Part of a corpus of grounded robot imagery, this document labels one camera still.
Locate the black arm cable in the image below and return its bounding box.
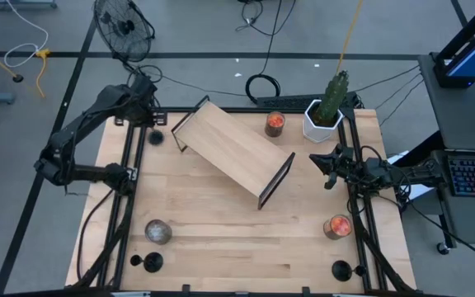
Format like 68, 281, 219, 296
75, 188, 115, 282

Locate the grey side desk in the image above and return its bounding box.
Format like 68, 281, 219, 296
417, 52, 475, 153

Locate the wooden shelf riser, black frame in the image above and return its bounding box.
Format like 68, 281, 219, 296
170, 94, 297, 210

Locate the white cable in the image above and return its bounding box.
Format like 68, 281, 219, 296
2, 0, 50, 69

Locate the black floor fan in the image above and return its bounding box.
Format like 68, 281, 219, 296
92, 0, 157, 64

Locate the orange candle glass jar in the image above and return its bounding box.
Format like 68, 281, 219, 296
264, 110, 287, 139
322, 214, 353, 241

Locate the coiled black cable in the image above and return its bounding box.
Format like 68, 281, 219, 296
244, 0, 283, 105

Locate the black keyboard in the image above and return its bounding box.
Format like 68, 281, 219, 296
256, 91, 359, 111

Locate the backlit colourful keyboard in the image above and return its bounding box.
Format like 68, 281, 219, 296
446, 155, 475, 198

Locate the thin black cable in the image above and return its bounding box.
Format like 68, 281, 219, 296
355, 64, 421, 93

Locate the grey rolling desk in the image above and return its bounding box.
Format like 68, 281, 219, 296
429, 148, 475, 255

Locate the yellow hanging cord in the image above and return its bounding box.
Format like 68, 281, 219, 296
335, 0, 364, 76

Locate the black fan cable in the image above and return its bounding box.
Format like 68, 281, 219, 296
124, 61, 259, 100

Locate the white hexagonal plant pot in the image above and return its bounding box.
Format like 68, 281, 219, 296
302, 98, 345, 144

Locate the green cactus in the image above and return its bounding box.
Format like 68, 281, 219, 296
315, 69, 350, 125

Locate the yellow cable with plug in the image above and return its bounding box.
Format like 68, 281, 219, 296
34, 48, 53, 99

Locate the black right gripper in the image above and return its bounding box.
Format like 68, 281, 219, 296
308, 144, 356, 190

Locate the black cable bundle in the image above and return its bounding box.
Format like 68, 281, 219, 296
235, 0, 297, 37

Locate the grey glass candle jar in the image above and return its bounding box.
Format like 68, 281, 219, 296
143, 219, 173, 246

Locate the black aluminium table frame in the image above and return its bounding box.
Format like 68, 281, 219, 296
64, 106, 421, 297

